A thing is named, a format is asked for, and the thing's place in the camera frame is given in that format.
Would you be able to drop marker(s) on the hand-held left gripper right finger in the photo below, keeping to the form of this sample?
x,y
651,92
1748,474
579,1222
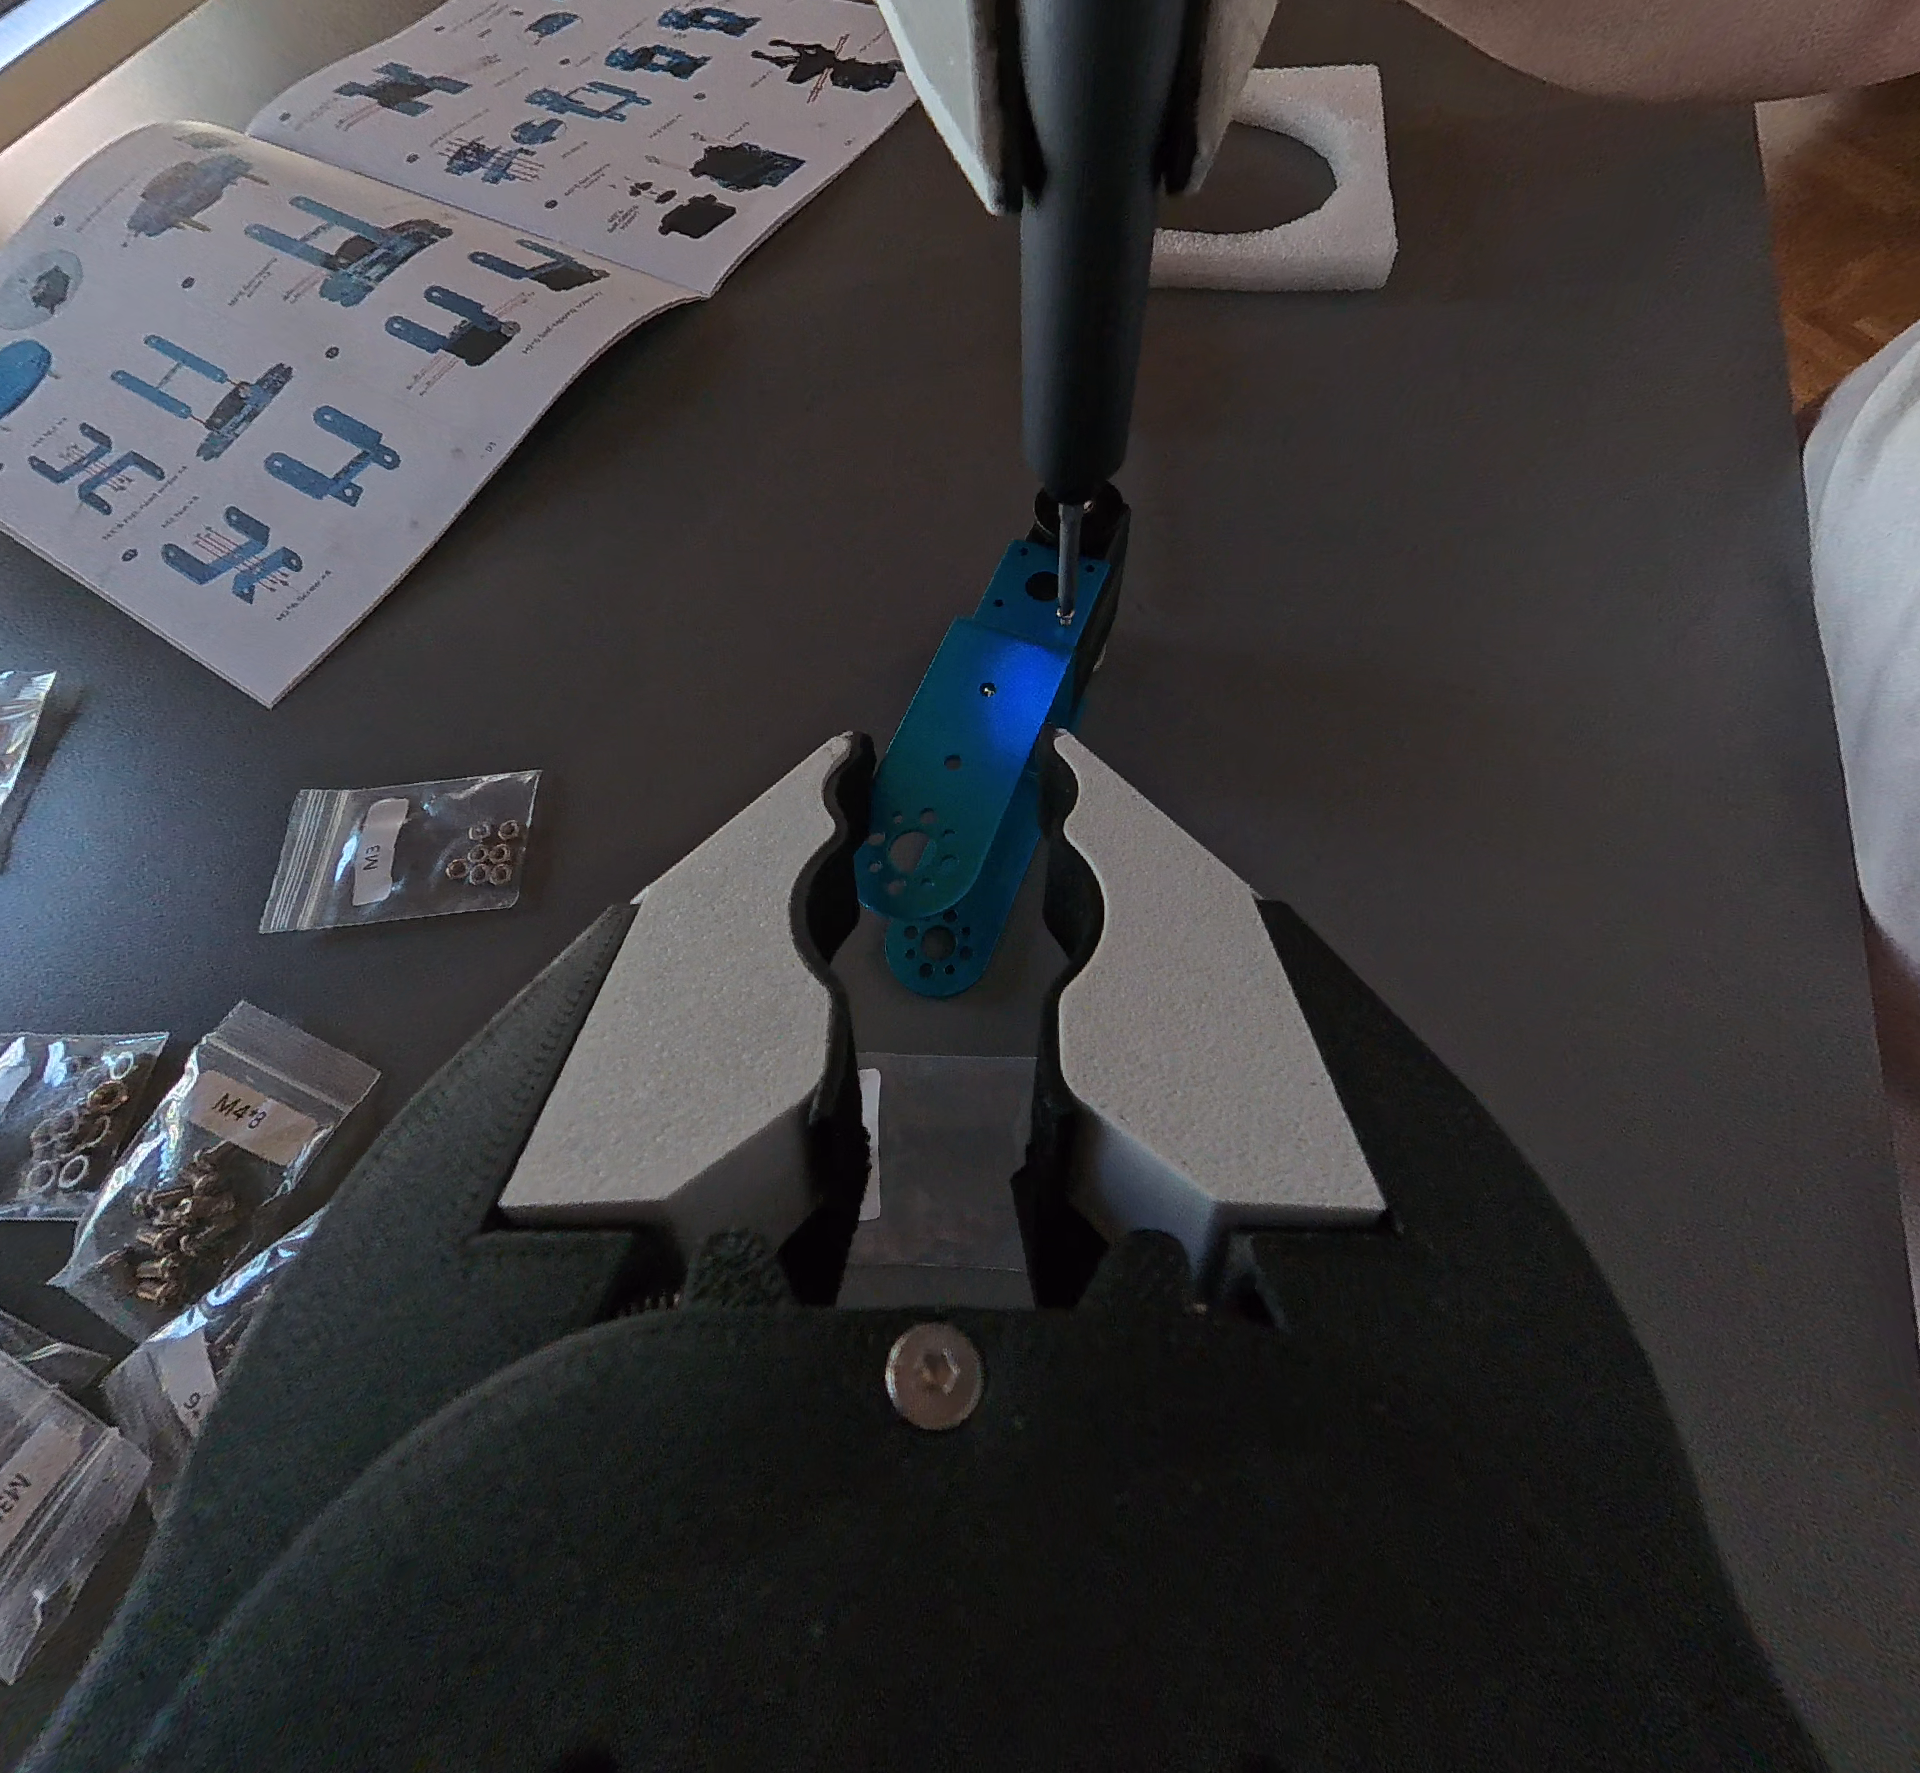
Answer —
x,y
1200,1052

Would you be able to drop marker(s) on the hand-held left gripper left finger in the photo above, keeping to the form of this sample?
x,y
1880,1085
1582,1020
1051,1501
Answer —
x,y
705,1052

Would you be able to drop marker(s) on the black electric screwdriver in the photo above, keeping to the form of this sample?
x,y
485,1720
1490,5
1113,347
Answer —
x,y
1087,226

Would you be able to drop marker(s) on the blue metal bracket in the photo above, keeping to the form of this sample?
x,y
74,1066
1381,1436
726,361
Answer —
x,y
975,693

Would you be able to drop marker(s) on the dark grey desk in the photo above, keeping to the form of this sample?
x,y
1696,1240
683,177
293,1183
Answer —
x,y
1423,603

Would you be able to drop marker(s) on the white foam piece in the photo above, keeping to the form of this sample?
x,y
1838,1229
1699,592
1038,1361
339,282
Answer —
x,y
1358,198

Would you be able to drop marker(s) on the small clear zip bag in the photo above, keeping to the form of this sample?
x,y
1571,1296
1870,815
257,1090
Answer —
x,y
944,1158
19,751

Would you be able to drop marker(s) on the zip bag of small nuts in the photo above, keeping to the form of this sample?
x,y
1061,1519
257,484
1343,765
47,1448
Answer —
x,y
374,859

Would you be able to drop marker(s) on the zip bag of short screws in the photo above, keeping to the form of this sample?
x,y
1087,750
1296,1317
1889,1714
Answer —
x,y
224,1172

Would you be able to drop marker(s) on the open instruction booklet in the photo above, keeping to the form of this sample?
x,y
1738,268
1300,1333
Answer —
x,y
449,303

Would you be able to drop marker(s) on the zip bag of silver screws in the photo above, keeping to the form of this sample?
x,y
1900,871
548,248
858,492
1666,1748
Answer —
x,y
195,1369

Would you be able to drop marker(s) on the zip bag of metal rings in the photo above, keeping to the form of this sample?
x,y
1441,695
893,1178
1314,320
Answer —
x,y
76,1127

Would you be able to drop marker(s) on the long clear zip bag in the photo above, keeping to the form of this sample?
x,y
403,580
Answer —
x,y
60,1503
54,1346

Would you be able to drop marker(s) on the person's white shirt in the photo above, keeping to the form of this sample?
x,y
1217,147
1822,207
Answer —
x,y
1875,603

